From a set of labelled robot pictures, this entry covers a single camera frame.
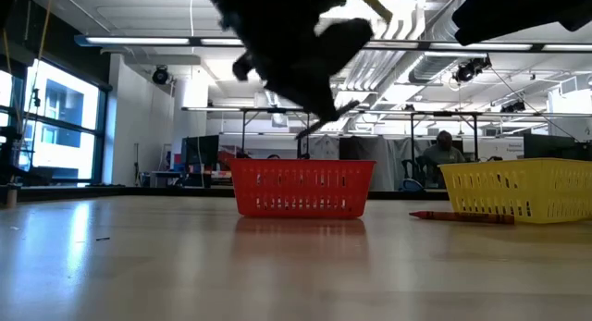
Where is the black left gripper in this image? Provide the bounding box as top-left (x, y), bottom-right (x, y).
top-left (265, 70), bottom-right (341, 123)

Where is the red-orange crayon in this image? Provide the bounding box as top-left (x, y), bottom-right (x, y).
top-left (408, 210), bottom-right (516, 226)

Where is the black monitor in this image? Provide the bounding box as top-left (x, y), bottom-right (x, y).
top-left (180, 134), bottom-right (221, 165)
top-left (523, 133), bottom-right (592, 163)

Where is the long ceiling light bar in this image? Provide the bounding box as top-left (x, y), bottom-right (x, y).
top-left (73, 32), bottom-right (592, 54)

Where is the red plastic basket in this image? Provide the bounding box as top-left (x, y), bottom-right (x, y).
top-left (228, 157), bottom-right (376, 220)

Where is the black round ceiling device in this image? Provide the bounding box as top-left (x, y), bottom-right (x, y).
top-left (151, 65), bottom-right (170, 86)

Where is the person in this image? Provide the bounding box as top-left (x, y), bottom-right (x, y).
top-left (421, 130), bottom-right (466, 174)

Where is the black ceiling spotlight cluster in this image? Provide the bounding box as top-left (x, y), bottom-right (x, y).
top-left (451, 56), bottom-right (494, 85)

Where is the yellow plastic basket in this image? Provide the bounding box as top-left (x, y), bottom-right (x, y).
top-left (439, 157), bottom-right (592, 227)

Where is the large window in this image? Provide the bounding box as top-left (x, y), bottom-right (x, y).
top-left (0, 56), bottom-right (108, 184)

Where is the small cup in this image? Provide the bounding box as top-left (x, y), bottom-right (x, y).
top-left (5, 181), bottom-right (19, 209)

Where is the black metal rack frame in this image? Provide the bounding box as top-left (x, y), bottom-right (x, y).
top-left (409, 110), bottom-right (481, 164)
top-left (239, 106), bottom-right (312, 161)

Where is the yellow cable tag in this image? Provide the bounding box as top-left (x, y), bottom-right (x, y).
top-left (358, 0), bottom-right (394, 25)

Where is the silver ventilation duct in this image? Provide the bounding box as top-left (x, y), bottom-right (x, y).
top-left (409, 43), bottom-right (463, 84)

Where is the black aluminium table frame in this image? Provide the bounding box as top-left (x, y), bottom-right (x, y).
top-left (18, 184), bottom-right (452, 202)

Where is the cream hanging cable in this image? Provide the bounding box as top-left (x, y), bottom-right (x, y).
top-left (0, 0), bottom-right (53, 132)

